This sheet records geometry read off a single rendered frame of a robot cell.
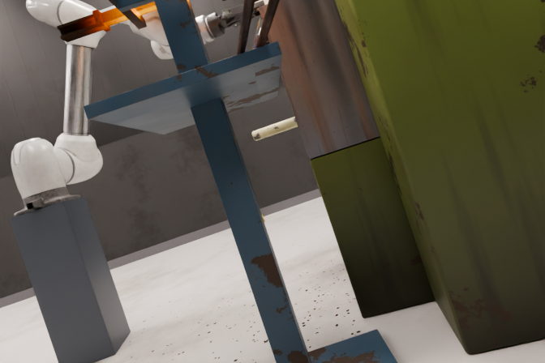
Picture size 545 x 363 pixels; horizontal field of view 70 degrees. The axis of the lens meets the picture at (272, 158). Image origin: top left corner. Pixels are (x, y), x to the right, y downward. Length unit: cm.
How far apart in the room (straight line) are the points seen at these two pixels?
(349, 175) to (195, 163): 271
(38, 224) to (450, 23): 146
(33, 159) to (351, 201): 118
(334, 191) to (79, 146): 114
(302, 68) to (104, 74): 304
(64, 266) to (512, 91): 150
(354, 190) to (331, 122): 19
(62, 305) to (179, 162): 224
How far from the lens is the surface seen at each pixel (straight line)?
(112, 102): 62
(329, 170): 108
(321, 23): 112
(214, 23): 137
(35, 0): 178
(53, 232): 166
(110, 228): 389
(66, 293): 169
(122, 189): 382
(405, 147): 82
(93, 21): 102
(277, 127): 166
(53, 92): 411
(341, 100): 108
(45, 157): 172
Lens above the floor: 51
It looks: level
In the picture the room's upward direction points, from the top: 19 degrees counter-clockwise
